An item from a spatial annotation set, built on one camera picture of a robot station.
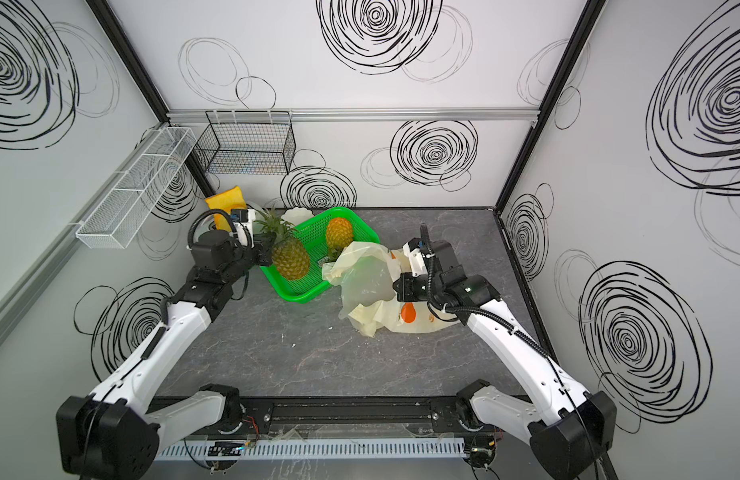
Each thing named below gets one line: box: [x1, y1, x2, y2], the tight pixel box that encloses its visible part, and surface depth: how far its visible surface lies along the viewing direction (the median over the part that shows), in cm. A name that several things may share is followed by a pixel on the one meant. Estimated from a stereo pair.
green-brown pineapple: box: [254, 205, 311, 280], surface depth 81 cm
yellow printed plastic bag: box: [322, 242, 459, 337], surface depth 81 cm
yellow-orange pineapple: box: [326, 217, 353, 262], surface depth 104 cm
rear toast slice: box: [205, 186, 247, 232], surface depth 96 cm
